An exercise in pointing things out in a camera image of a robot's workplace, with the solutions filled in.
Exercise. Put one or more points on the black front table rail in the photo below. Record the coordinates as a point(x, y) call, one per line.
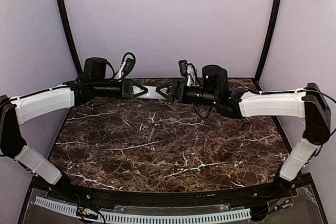
point(252, 196)

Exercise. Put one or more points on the right black frame post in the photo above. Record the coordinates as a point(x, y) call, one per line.
point(268, 39)

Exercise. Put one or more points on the black frame post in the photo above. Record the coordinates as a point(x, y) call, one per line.
point(268, 39)
point(68, 35)

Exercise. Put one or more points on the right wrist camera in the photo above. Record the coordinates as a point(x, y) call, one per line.
point(189, 72)

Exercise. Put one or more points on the left black frame post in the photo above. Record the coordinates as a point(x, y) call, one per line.
point(68, 35)

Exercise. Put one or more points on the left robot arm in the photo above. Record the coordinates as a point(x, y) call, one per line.
point(45, 108)

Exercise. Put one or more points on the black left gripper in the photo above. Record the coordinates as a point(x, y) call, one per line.
point(126, 89)

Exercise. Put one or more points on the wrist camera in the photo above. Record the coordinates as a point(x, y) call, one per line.
point(127, 65)
point(189, 72)

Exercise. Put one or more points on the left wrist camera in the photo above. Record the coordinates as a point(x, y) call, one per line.
point(127, 65)

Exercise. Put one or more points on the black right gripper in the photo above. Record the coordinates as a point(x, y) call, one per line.
point(180, 90)

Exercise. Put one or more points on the white slotted cable duct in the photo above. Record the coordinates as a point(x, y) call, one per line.
point(133, 214)

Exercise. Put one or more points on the white remote control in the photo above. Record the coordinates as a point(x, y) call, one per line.
point(151, 94)

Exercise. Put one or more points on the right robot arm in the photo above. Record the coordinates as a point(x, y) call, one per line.
point(308, 103)

